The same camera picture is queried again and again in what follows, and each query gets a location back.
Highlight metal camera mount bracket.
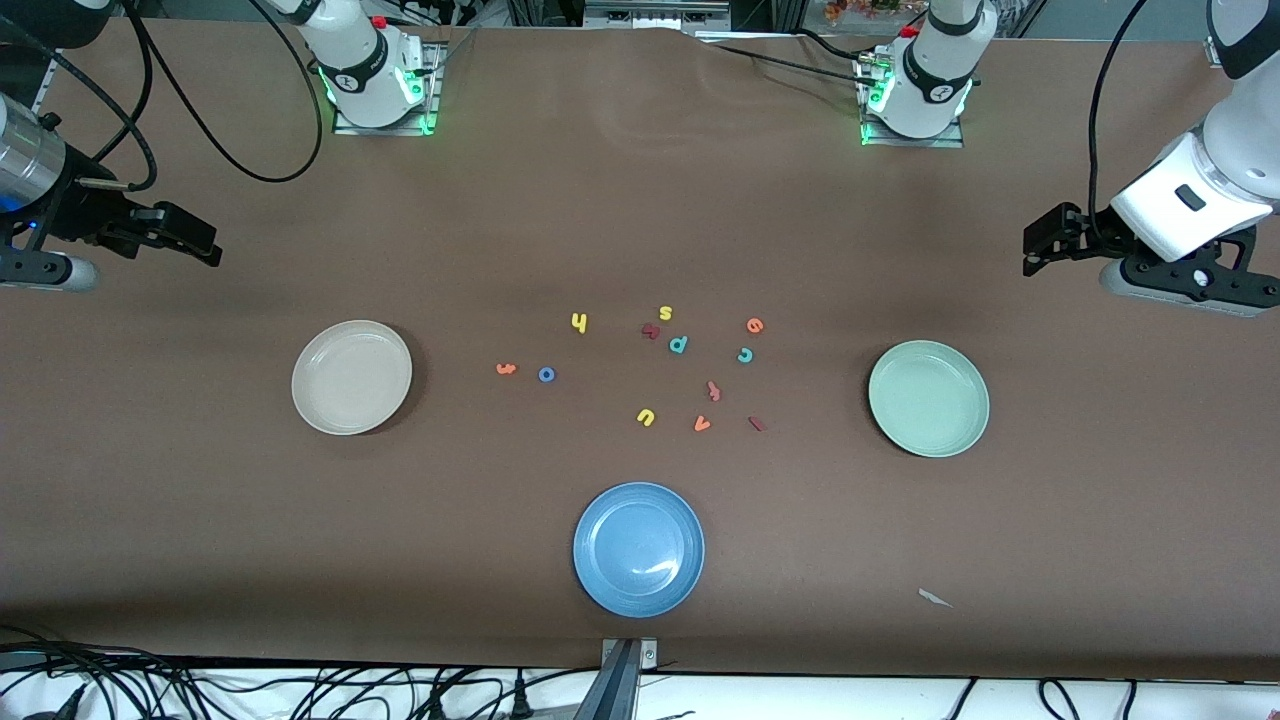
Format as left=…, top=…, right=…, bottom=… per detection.
left=575, top=637, right=659, bottom=720

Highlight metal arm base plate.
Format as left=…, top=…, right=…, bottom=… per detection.
left=333, top=40, right=446, bottom=136
left=858, top=55, right=966, bottom=149

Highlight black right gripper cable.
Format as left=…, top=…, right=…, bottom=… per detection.
left=45, top=40, right=159, bottom=191

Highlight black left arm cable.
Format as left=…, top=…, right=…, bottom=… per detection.
left=1088, top=0, right=1151, bottom=246

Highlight grey metal equipment box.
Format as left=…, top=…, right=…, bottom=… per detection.
left=583, top=0, right=733, bottom=29

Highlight black cable on table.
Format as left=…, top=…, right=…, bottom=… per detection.
left=695, top=38, right=881, bottom=91
left=795, top=28, right=871, bottom=63

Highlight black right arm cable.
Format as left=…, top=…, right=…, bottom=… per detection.
left=120, top=0, right=324, bottom=184

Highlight orange artificial flowers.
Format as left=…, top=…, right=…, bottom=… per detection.
left=825, top=0, right=926, bottom=23

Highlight blue plate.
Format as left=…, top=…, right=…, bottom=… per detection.
left=573, top=482, right=706, bottom=618

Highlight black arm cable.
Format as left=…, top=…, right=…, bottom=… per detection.
left=120, top=0, right=324, bottom=184
left=1088, top=0, right=1151, bottom=246

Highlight beige brown plate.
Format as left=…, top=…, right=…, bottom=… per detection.
left=291, top=320, right=413, bottom=436

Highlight green plate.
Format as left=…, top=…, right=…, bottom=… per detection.
left=868, top=340, right=991, bottom=459

